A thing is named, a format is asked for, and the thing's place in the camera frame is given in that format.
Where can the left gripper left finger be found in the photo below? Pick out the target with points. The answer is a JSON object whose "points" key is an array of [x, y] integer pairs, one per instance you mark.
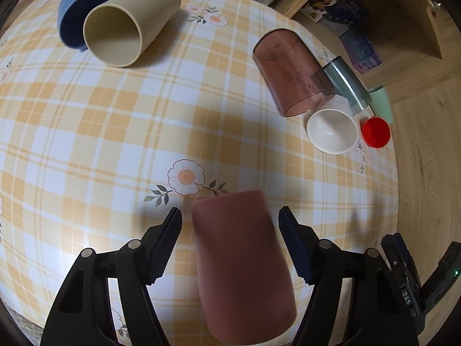
{"points": [[81, 312]]}

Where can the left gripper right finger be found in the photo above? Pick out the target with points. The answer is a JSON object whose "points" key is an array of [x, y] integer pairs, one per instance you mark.
{"points": [[377, 312]]}

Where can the pink speckled cup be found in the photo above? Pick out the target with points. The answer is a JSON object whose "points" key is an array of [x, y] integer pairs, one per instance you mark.
{"points": [[244, 283]]}

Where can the red plastic cup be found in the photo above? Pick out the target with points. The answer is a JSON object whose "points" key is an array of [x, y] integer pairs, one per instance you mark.
{"points": [[376, 132]]}

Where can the white cup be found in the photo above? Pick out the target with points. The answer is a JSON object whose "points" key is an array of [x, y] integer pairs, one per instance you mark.
{"points": [[332, 131]]}

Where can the mint green cup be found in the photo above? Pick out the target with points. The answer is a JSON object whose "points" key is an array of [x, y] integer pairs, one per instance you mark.
{"points": [[379, 102]]}

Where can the translucent teal cup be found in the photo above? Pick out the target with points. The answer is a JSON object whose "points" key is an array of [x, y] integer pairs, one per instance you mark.
{"points": [[347, 84]]}

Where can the translucent brown cup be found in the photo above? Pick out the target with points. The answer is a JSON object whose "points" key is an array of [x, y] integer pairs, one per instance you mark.
{"points": [[295, 78]]}

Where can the beige cup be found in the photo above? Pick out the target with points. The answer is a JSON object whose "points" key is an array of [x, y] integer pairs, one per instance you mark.
{"points": [[117, 32]]}

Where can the blue cup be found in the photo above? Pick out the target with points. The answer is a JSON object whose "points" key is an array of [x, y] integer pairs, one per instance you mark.
{"points": [[70, 21]]}

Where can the yellow plaid floral tablecloth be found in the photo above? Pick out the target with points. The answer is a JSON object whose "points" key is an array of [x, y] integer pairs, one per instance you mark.
{"points": [[92, 156]]}

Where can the purple small box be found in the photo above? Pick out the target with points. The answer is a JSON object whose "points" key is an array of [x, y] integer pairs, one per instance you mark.
{"points": [[360, 51]]}

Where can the wooden shelf unit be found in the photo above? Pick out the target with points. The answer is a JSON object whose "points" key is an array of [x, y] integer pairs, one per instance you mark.
{"points": [[402, 24]]}

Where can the black and white biscuit box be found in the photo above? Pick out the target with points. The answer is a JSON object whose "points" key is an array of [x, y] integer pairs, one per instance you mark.
{"points": [[315, 10]]}

